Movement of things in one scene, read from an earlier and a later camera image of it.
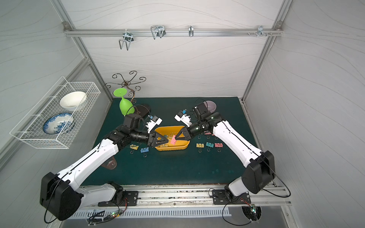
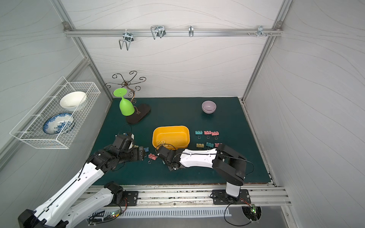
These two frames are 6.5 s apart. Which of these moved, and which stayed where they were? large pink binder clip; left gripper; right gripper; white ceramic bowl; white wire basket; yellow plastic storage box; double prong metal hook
Moved: left gripper; large pink binder clip; right gripper
Stayed: white ceramic bowl; yellow plastic storage box; white wire basket; double prong metal hook
